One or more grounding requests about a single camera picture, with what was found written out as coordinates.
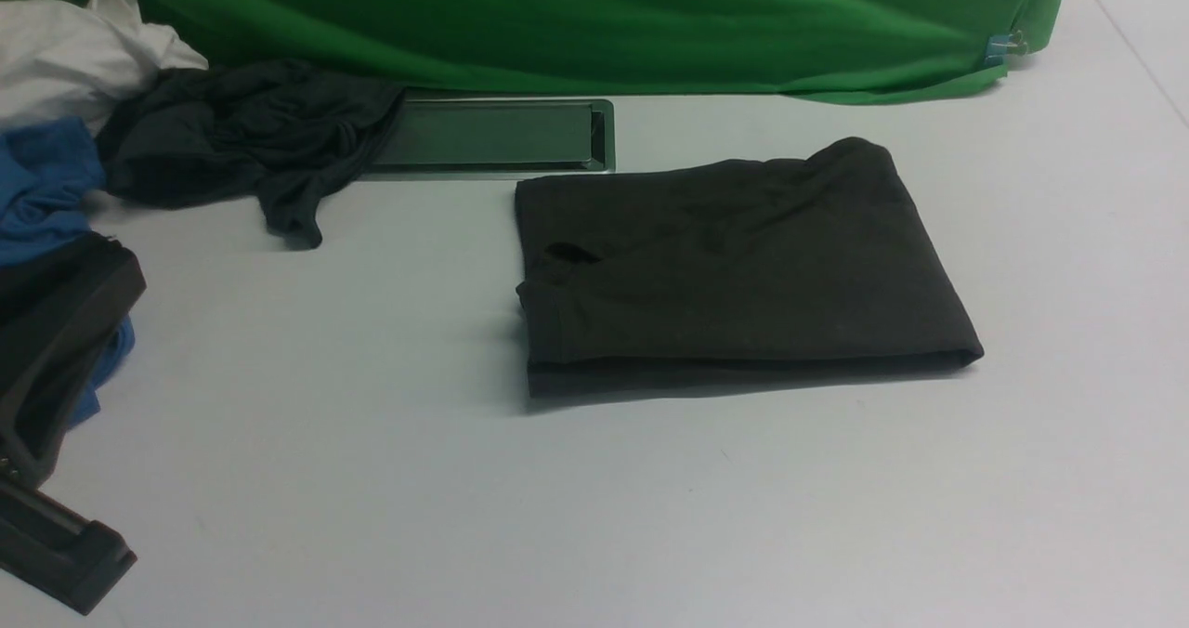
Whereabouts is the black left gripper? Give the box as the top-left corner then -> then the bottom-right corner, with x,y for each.
1,231 -> 146,615

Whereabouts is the gray long-sleeve top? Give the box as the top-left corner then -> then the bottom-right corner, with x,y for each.
514,137 -> 984,400

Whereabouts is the blue crumpled garment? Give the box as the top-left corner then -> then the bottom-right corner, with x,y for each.
0,117 -> 137,427

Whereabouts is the white crumpled garment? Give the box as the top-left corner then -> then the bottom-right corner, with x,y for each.
1,0 -> 209,136

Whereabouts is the dark gray crumpled garment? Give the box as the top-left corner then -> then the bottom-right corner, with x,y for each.
95,59 -> 405,250

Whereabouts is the green backdrop cloth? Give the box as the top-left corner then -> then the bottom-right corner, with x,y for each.
0,0 -> 1074,105

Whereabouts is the blue binder clip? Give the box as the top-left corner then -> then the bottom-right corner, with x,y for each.
984,30 -> 1028,68

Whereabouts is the metal table cable tray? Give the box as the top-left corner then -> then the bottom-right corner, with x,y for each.
365,98 -> 616,178

